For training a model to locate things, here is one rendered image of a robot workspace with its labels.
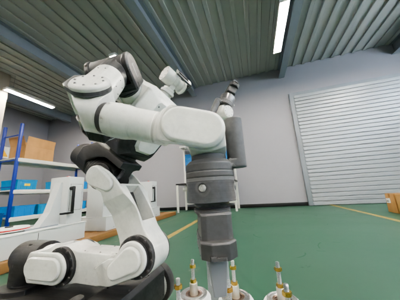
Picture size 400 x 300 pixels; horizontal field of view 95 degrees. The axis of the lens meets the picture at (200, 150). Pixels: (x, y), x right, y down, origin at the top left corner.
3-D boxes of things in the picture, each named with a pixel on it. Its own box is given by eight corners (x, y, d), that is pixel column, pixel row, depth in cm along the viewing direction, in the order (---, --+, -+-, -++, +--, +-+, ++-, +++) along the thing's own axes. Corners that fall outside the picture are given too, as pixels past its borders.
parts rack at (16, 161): (-18, 232, 362) (1, 127, 410) (72, 217, 540) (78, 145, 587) (4, 232, 345) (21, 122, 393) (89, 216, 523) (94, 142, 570)
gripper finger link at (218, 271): (209, 296, 28) (206, 252, 30) (229, 293, 29) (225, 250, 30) (211, 302, 27) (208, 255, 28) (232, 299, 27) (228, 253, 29)
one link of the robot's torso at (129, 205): (124, 292, 60) (76, 177, 75) (153, 269, 77) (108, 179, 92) (159, 266, 58) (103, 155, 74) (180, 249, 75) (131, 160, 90)
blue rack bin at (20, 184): (-1, 191, 386) (0, 181, 390) (20, 190, 422) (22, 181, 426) (16, 189, 373) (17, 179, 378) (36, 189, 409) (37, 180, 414)
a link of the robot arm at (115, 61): (77, 71, 53) (94, 59, 63) (95, 99, 58) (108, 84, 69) (115, 61, 52) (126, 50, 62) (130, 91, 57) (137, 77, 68)
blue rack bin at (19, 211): (-5, 218, 374) (-3, 207, 379) (18, 215, 410) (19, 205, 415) (12, 217, 362) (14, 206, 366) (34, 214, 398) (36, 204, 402)
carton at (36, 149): (2, 160, 401) (6, 138, 412) (37, 164, 468) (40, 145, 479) (21, 158, 389) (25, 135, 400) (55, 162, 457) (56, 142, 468)
